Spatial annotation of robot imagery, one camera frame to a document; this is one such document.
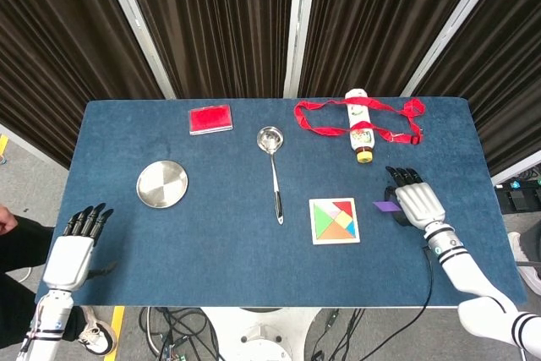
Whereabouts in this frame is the steel ladle with black handle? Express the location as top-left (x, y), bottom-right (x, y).
top-left (255, 125), bottom-right (285, 226)

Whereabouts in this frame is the orange large triangle tangram piece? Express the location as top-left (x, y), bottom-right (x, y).
top-left (319, 221), bottom-right (353, 239)

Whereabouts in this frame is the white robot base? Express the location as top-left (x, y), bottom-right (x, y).
top-left (202, 306), bottom-right (322, 361)

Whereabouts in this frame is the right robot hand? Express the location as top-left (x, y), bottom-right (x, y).
top-left (383, 165), bottom-right (447, 230)

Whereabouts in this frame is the white screen frame post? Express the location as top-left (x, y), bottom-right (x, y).
top-left (401, 0), bottom-right (519, 98)
top-left (282, 0), bottom-right (319, 99)
top-left (96, 0), bottom-right (177, 100)

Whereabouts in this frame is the blue fabric table cover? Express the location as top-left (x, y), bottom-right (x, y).
top-left (36, 97), bottom-right (528, 308)

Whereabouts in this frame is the dark brown curtain panel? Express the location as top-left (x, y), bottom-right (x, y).
top-left (0, 0), bottom-right (166, 170)
top-left (117, 0), bottom-right (297, 100)
top-left (298, 0), bottom-right (494, 98)
top-left (416, 0), bottom-right (541, 176)

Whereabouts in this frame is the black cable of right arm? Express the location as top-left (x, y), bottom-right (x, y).
top-left (367, 244), bottom-right (435, 361)

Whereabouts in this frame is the red lanyard strap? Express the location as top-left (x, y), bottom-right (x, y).
top-left (293, 97), bottom-right (426, 145)

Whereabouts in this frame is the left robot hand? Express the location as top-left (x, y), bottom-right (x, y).
top-left (41, 202), bottom-right (118, 293)

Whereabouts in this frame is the green large triangle tangram piece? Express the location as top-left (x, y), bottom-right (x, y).
top-left (313, 202), bottom-right (338, 239)

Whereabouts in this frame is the yellow square tangram piece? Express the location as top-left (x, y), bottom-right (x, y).
top-left (335, 211), bottom-right (355, 232)

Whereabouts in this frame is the red flat card case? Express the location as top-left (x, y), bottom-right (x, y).
top-left (188, 103), bottom-right (234, 137)

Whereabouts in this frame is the black floor cable bundle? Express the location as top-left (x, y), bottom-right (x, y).
top-left (310, 308), bottom-right (367, 361)
top-left (139, 306), bottom-right (225, 361)

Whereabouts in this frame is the round stainless steel plate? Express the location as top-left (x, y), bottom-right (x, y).
top-left (135, 160), bottom-right (189, 210)

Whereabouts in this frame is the black device with teal buttons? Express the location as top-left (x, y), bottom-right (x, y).
top-left (494, 178), bottom-right (541, 213)

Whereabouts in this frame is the person with white shoe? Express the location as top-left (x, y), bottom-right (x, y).
top-left (506, 232), bottom-right (541, 297)

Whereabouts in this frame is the white bottle with yellow cap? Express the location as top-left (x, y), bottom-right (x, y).
top-left (344, 88), bottom-right (375, 164)

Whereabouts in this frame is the colourful tangram puzzle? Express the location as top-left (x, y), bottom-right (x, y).
top-left (308, 197), bottom-right (361, 246)

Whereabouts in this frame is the person in black clothes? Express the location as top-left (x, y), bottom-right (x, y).
top-left (0, 204), bottom-right (118, 356)

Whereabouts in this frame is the red triangle tangram piece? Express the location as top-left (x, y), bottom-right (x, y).
top-left (332, 200), bottom-right (354, 221)

